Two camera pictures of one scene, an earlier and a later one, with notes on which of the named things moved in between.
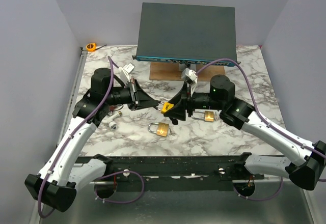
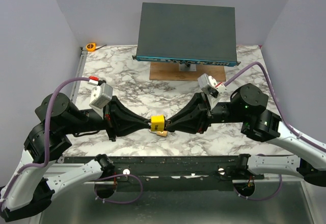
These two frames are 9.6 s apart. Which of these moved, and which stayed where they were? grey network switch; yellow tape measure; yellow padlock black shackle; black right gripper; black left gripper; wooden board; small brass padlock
Moved: black right gripper; black left gripper; yellow padlock black shackle
Stayed: grey network switch; small brass padlock; wooden board; yellow tape measure
